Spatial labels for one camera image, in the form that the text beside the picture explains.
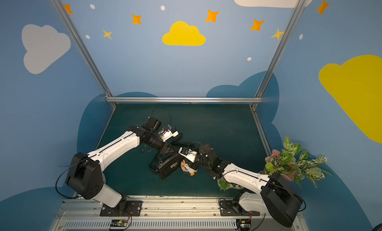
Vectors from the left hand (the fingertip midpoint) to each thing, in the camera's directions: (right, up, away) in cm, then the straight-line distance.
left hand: (174, 150), depth 81 cm
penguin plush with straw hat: (+6, -10, -1) cm, 11 cm away
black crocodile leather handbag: (-3, -5, -2) cm, 6 cm away
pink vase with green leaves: (+54, -3, -17) cm, 57 cm away
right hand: (+6, -1, +1) cm, 6 cm away
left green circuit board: (-26, -34, -9) cm, 44 cm away
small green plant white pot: (+27, -18, -3) cm, 33 cm away
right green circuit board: (+35, -35, -9) cm, 50 cm away
